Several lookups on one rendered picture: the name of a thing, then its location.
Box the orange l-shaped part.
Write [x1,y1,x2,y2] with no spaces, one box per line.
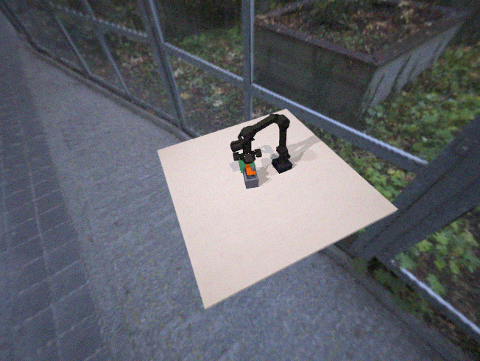
[245,164,255,175]

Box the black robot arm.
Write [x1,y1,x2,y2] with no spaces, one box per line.
[230,114,291,165]

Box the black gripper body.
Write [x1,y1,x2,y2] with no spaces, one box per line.
[233,147,262,161]

